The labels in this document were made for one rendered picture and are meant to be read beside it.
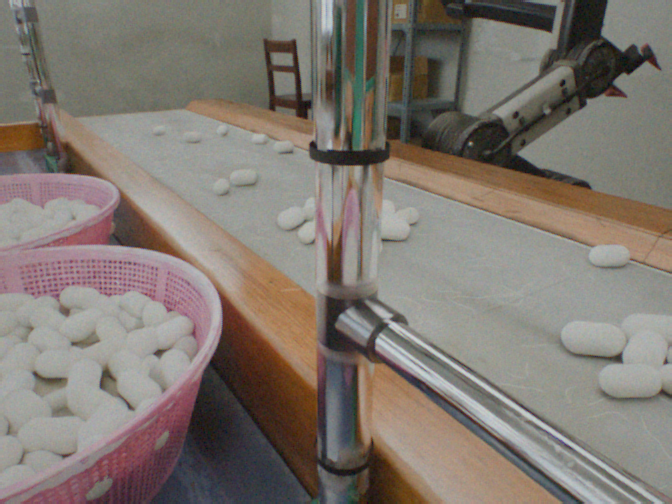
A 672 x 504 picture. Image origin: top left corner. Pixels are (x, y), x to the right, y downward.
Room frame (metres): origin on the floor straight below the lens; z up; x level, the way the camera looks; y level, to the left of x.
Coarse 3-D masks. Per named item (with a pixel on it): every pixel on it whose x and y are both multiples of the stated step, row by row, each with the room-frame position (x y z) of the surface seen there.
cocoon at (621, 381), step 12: (612, 372) 0.22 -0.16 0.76; (624, 372) 0.22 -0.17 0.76; (636, 372) 0.22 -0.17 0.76; (648, 372) 0.22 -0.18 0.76; (600, 384) 0.22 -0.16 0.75; (612, 384) 0.22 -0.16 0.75; (624, 384) 0.22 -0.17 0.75; (636, 384) 0.22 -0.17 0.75; (648, 384) 0.22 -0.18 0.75; (660, 384) 0.22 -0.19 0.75; (612, 396) 0.22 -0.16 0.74; (624, 396) 0.22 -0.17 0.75; (636, 396) 0.22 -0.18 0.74; (648, 396) 0.22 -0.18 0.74
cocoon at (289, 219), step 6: (288, 210) 0.49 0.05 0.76; (294, 210) 0.49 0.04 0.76; (300, 210) 0.49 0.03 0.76; (282, 216) 0.48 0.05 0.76; (288, 216) 0.48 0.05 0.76; (294, 216) 0.48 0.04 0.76; (300, 216) 0.49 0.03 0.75; (282, 222) 0.48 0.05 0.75; (288, 222) 0.47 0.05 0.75; (294, 222) 0.48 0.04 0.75; (300, 222) 0.49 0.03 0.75; (282, 228) 0.48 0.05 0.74; (288, 228) 0.48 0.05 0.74
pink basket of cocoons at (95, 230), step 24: (0, 192) 0.58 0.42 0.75; (24, 192) 0.59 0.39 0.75; (48, 192) 0.59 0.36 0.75; (96, 192) 0.57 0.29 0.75; (96, 216) 0.44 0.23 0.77; (24, 240) 0.38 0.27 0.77; (48, 240) 0.39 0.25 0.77; (72, 240) 0.42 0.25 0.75; (96, 240) 0.46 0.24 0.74; (48, 264) 0.40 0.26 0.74; (0, 288) 0.37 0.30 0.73
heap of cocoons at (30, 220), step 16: (0, 208) 0.54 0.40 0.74; (16, 208) 0.55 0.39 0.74; (32, 208) 0.54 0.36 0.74; (48, 208) 0.54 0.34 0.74; (64, 208) 0.55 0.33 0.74; (80, 208) 0.54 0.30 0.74; (96, 208) 0.55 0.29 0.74; (0, 224) 0.49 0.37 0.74; (16, 224) 0.49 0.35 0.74; (32, 224) 0.50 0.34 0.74; (48, 224) 0.49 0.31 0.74; (64, 224) 0.50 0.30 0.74; (112, 224) 0.50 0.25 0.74; (0, 240) 0.45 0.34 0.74; (16, 240) 0.46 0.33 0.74
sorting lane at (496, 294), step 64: (128, 128) 1.10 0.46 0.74; (192, 128) 1.10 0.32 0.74; (192, 192) 0.62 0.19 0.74; (256, 192) 0.62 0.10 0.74; (384, 192) 0.62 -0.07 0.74; (384, 256) 0.42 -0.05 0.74; (448, 256) 0.42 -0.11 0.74; (512, 256) 0.42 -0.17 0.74; (576, 256) 0.42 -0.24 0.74; (448, 320) 0.30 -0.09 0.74; (512, 320) 0.30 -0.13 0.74; (576, 320) 0.30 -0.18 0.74; (512, 384) 0.23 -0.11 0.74; (576, 384) 0.23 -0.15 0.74; (640, 448) 0.18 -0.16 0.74
